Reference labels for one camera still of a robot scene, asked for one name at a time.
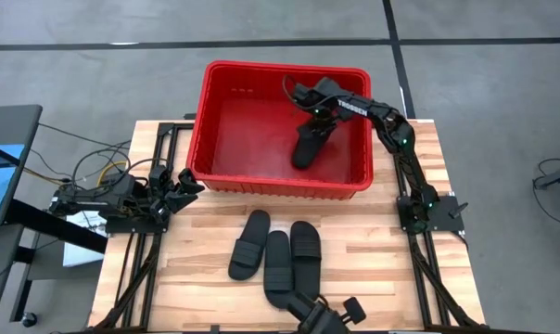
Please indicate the grey metal stand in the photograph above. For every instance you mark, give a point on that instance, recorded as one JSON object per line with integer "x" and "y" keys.
{"x": 558, "y": 178}

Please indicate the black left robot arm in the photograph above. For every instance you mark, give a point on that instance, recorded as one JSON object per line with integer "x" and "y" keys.
{"x": 99, "y": 199}

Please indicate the black slide sandal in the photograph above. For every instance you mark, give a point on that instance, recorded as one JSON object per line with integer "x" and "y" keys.
{"x": 305, "y": 260}
{"x": 250, "y": 250}
{"x": 278, "y": 273}
{"x": 308, "y": 148}

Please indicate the white box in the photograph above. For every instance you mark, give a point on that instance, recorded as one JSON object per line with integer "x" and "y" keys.
{"x": 83, "y": 255}

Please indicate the grey desk top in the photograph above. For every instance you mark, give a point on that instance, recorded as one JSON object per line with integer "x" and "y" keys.
{"x": 11, "y": 123}

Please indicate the white paper sheet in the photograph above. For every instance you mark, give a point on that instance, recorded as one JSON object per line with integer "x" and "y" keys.
{"x": 92, "y": 220}

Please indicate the black caster wheel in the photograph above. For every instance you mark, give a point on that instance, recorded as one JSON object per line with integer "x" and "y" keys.
{"x": 29, "y": 320}

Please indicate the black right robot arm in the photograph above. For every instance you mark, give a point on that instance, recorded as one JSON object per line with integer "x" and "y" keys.
{"x": 396, "y": 130}

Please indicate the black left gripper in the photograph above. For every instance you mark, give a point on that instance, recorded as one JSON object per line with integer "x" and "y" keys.
{"x": 160, "y": 195}

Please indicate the red plastic bin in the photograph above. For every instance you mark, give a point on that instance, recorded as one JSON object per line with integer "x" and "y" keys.
{"x": 252, "y": 139}

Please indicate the black desk beam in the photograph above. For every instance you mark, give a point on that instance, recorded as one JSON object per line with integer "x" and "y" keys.
{"x": 53, "y": 225}

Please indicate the laptop with blue screen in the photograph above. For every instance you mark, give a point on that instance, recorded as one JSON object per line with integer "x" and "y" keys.
{"x": 2, "y": 195}

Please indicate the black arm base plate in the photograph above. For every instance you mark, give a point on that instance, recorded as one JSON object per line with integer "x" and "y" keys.
{"x": 136, "y": 227}
{"x": 449, "y": 222}

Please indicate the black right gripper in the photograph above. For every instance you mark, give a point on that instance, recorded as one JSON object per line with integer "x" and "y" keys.
{"x": 322, "y": 99}

